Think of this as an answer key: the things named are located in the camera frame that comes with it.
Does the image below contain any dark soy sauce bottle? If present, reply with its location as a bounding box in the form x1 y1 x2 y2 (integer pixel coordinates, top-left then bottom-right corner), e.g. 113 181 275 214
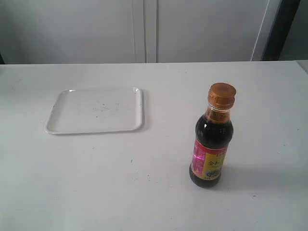
189 83 236 188

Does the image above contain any white cabinet with doors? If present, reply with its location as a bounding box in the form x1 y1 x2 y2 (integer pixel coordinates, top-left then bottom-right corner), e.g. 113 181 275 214
0 0 280 64

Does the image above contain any white rectangular plastic tray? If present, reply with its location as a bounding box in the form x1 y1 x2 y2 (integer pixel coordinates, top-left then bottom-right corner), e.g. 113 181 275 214
46 87 144 135

